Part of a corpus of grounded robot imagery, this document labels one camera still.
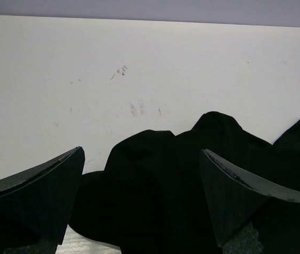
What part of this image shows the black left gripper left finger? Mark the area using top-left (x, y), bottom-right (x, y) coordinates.
top-left (0, 147), bottom-right (85, 245)

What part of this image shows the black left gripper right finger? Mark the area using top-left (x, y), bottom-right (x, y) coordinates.
top-left (200, 149), bottom-right (300, 248)

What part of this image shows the black t shirt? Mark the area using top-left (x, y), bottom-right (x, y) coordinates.
top-left (69, 112), bottom-right (300, 253)

